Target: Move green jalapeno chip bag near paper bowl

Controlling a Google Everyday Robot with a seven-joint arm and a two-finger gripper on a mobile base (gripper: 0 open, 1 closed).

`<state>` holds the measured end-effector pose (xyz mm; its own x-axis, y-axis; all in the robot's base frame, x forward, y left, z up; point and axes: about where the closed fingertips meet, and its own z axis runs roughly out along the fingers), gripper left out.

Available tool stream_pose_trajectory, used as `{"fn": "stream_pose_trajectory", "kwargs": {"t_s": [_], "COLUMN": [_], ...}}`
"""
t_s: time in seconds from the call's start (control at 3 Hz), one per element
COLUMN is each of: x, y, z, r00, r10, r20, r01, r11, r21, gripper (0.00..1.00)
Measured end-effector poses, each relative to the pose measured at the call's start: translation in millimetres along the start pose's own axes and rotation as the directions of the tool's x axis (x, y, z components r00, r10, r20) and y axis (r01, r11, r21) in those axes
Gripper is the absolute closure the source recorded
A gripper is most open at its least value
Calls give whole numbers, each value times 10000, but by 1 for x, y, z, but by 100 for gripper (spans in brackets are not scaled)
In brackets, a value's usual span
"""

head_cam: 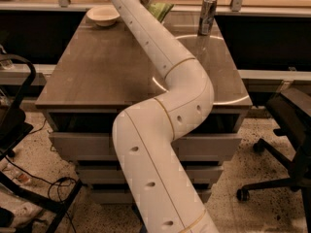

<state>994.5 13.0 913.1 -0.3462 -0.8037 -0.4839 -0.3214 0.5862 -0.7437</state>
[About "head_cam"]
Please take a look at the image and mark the green jalapeno chip bag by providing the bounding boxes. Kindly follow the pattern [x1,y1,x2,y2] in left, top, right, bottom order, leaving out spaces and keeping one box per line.
[148,2,174,22]

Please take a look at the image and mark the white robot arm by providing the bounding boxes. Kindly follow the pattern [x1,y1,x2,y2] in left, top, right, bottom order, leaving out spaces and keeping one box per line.
[111,0,219,233]

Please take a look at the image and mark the white paper bowl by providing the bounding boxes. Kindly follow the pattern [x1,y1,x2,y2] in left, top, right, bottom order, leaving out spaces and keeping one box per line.
[86,6,120,27]

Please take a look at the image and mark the silver slim drink can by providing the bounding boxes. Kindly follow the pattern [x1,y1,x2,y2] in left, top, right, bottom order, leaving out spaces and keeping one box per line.
[198,0,218,36]

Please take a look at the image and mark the grey drawer cabinet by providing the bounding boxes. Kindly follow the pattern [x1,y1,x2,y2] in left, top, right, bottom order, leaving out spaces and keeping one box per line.
[36,10,252,193]

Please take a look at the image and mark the top grey drawer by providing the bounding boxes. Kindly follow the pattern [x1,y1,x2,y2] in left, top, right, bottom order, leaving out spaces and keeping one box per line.
[49,132,241,162]

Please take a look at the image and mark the grey drawer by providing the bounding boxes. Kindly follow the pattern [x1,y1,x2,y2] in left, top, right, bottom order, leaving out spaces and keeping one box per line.
[49,132,241,162]
[76,165,224,184]
[90,189,212,205]

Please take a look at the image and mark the black chair left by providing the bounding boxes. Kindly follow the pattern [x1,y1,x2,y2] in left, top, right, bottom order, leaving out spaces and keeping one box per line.
[0,53,82,233]

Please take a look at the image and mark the middle grey drawer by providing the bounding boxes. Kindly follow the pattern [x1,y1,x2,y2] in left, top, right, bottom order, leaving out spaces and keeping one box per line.
[76,165,224,184]

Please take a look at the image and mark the black office chair right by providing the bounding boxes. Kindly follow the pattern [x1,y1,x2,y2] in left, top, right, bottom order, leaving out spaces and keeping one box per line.
[236,86,311,233]

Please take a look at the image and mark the bottom grey drawer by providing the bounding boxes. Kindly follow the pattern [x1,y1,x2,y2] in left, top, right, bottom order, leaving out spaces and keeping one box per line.
[90,189,212,205]

